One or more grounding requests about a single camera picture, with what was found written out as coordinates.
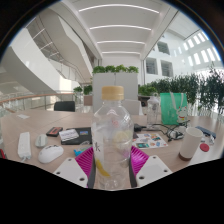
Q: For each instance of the white mug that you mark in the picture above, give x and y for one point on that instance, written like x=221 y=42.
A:
x=190 y=141

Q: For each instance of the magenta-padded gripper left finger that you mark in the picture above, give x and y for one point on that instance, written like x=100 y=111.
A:
x=68 y=170

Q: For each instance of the white planter box with plants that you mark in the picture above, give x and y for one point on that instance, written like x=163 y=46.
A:
x=115 y=86

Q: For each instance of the small red and black case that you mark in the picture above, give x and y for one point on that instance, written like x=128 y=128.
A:
x=54 y=131

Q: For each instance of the ceiling light strips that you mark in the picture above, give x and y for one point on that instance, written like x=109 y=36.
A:
x=118 y=26

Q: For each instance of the clear drink bottle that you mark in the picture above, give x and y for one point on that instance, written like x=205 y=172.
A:
x=111 y=133

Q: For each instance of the white computer mouse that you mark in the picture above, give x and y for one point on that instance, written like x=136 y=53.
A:
x=50 y=153

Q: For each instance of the black notebook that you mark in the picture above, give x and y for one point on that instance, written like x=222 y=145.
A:
x=81 y=135

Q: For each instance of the white printed card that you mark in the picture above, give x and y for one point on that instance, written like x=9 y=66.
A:
x=68 y=134

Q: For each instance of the colourful sticker sheet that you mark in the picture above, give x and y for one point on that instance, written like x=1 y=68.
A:
x=150 y=140

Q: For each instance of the green tote bag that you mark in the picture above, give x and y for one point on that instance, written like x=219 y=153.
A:
x=171 y=110

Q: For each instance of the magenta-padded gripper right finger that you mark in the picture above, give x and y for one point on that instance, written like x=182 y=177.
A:
x=153 y=168

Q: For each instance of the small grey-white oval device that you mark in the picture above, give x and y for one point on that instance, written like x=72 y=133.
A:
x=41 y=140

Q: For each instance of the clear shaker bottle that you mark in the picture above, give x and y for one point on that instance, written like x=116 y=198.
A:
x=152 y=111

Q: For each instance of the row of green potted trees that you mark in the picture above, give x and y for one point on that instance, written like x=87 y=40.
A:
x=193 y=86

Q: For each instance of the white power strip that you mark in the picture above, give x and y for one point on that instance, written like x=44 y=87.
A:
x=24 y=145

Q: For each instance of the black chair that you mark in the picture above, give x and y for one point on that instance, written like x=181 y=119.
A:
x=64 y=106

